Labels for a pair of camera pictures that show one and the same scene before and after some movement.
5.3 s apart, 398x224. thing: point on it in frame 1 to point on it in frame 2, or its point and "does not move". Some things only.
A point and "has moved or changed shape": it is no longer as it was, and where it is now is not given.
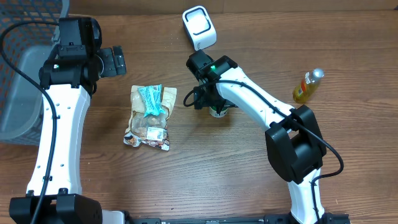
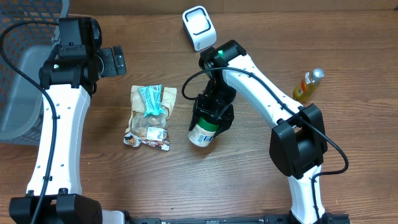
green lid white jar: x=212 y=110 has moved or changed shape
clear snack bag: x=152 y=129 does not move
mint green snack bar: x=152 y=95 does not move
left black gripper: x=114 y=67 does not move
